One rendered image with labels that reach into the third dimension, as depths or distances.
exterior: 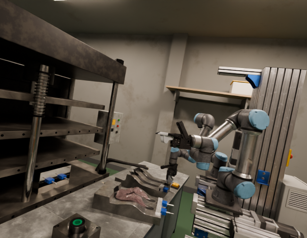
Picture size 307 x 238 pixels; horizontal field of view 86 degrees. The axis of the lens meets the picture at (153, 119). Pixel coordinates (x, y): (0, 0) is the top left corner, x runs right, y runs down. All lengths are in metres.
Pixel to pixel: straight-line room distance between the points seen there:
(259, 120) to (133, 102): 3.15
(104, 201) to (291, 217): 1.29
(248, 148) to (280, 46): 3.08
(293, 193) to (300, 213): 0.13
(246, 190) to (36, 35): 1.54
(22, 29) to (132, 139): 3.13
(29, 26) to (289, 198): 1.96
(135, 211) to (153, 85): 2.94
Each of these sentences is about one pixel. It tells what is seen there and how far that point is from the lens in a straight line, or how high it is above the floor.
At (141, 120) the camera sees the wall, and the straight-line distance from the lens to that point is 3.81.
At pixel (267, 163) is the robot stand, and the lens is 1.48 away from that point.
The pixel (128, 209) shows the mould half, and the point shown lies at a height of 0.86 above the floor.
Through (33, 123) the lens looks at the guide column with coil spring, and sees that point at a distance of 1.39.
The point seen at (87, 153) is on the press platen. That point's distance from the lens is 1.83.
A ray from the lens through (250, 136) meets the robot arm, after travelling 1.12.
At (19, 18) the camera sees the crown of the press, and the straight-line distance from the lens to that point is 1.28.
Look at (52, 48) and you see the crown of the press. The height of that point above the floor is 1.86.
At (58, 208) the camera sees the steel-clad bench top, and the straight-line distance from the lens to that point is 1.44.
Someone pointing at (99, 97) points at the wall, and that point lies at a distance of 4.40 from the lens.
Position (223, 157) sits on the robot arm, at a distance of 1.74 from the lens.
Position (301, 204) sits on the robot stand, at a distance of 1.57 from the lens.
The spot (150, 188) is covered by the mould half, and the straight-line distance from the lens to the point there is 1.59.
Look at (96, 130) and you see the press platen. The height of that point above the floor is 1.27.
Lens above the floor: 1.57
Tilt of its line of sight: 3 degrees down
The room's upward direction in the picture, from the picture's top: 10 degrees clockwise
